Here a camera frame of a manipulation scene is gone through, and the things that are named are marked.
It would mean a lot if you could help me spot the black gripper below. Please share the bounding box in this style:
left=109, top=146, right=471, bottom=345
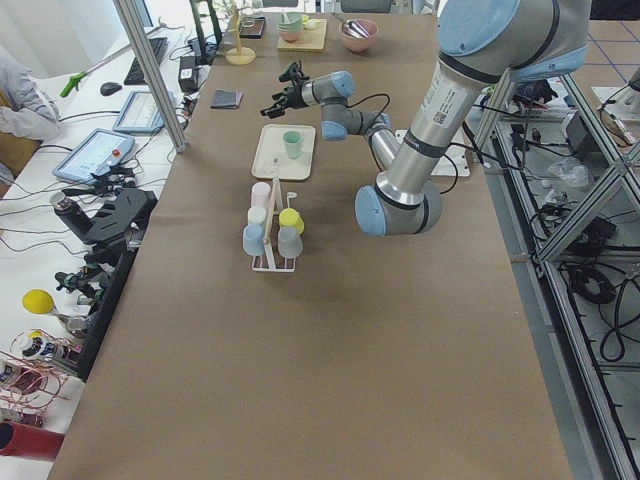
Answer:
left=260, top=60, right=308, bottom=119

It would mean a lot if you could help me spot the green cup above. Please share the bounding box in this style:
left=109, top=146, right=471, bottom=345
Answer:
left=282, top=130, right=304, bottom=159

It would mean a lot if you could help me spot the cream rabbit tray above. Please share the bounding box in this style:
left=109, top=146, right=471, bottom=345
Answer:
left=251, top=124, right=316, bottom=181

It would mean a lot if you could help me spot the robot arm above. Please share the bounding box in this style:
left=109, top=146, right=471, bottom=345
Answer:
left=261, top=1, right=591, bottom=237

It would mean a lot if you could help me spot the black tray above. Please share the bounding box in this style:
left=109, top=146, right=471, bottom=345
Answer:
left=239, top=16, right=266, bottom=39

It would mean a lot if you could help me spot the pink cup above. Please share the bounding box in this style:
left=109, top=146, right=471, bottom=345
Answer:
left=251, top=182, right=271, bottom=209

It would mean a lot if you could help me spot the cream cup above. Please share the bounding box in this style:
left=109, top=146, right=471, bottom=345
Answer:
left=247, top=205, right=268, bottom=227

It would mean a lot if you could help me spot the yellow cup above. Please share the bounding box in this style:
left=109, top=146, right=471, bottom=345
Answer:
left=278, top=207, right=305, bottom=235

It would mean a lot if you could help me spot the blue cup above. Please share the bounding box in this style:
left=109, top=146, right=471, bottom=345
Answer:
left=242, top=224, right=264, bottom=257

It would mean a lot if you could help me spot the grey cup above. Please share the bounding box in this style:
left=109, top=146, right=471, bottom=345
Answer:
left=277, top=226, right=303, bottom=259

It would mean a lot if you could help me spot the grey folded cloth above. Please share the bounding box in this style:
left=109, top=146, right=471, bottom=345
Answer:
left=210, top=89, right=244, bottom=109

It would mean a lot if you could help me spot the wooden mug tree stand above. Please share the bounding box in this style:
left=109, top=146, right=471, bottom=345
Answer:
left=225, top=1, right=256, bottom=66

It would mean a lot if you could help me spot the bamboo cutting board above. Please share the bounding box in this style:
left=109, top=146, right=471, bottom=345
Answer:
left=277, top=19, right=327, bottom=53

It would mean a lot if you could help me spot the green bowl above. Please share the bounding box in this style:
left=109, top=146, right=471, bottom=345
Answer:
left=276, top=12, right=303, bottom=43

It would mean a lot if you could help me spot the pink bowl with ice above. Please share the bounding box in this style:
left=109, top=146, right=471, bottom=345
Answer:
left=339, top=19, right=379, bottom=53

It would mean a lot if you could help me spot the metal scoop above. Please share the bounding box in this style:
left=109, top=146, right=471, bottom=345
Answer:
left=332, top=12, right=371, bottom=38

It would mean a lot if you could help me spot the teach pendant tablet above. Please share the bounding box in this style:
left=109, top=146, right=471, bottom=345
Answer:
left=52, top=129, right=135, bottom=184
left=112, top=91, right=164, bottom=136

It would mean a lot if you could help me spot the black keyboard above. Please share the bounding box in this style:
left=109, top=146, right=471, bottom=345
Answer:
left=122, top=36, right=170, bottom=86

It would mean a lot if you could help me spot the black mouse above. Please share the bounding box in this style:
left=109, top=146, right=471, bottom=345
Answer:
left=100, top=82, right=123, bottom=97

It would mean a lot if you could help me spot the yellow ball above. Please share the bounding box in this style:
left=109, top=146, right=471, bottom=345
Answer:
left=22, top=289, right=55, bottom=315

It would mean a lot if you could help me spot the wooden rack handle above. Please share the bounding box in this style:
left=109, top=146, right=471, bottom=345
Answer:
left=263, top=177, right=283, bottom=247

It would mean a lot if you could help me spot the white wire cup rack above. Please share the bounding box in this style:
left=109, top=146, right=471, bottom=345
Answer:
left=251, top=222, right=297, bottom=273

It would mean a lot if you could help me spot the aluminium frame post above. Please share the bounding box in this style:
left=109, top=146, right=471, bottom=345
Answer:
left=113, top=0, right=187, bottom=154

